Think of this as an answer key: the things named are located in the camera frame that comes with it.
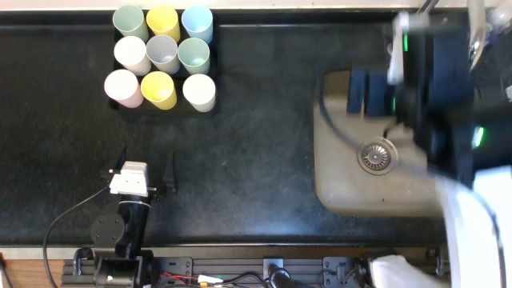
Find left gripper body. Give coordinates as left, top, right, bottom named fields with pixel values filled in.
left=102, top=168, right=169, bottom=200

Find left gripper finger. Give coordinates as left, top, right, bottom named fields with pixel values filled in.
left=114, top=145, right=128, bottom=170
left=162, top=150, right=178, bottom=195

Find yellow cup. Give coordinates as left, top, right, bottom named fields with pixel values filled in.
left=146, top=5, right=182, bottom=43
left=140, top=70, right=178, bottom=111

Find white cup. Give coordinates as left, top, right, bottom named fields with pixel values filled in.
left=182, top=73, right=217, bottom=114
left=114, top=35, right=152, bottom=77

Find black tray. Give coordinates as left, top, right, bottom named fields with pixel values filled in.
left=108, top=7, right=219, bottom=117

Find pink cup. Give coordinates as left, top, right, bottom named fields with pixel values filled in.
left=103, top=69, right=144, bottom=109

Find grey cup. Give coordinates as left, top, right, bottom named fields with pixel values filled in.
left=146, top=34, right=181, bottom=75

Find green cup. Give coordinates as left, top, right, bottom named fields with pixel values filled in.
left=112, top=5, right=150, bottom=43
left=177, top=38, right=211, bottom=77

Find blue cup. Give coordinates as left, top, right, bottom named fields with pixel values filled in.
left=181, top=6, right=214, bottom=45

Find steel sink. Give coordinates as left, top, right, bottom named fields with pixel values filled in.
left=313, top=70, right=446, bottom=219

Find steel tap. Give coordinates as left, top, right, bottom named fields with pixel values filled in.
left=418, top=0, right=490, bottom=71

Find blue soap bottle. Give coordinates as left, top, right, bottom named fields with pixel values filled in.
left=484, top=2, right=512, bottom=46

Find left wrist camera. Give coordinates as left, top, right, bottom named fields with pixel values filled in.
left=109, top=161, right=150, bottom=198

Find mounting rail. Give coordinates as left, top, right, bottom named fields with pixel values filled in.
left=62, top=255, right=451, bottom=288

